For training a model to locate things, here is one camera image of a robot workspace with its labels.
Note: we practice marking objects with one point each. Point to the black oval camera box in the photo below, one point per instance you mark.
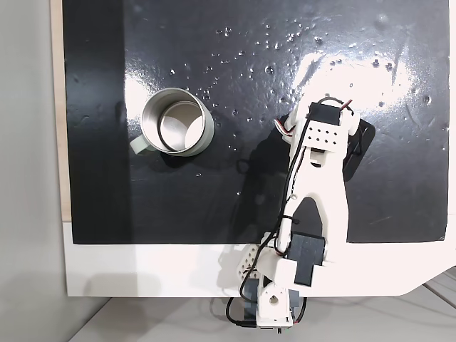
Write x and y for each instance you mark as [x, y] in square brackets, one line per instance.
[363, 135]

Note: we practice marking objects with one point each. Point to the black glossy table mat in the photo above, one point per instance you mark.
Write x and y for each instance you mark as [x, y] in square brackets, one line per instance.
[107, 178]

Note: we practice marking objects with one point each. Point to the beige wooden edge strip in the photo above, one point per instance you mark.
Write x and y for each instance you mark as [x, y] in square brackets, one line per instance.
[58, 107]

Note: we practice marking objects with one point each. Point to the pale green steel-lined mug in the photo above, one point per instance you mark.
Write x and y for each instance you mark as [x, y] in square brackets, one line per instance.
[208, 137]

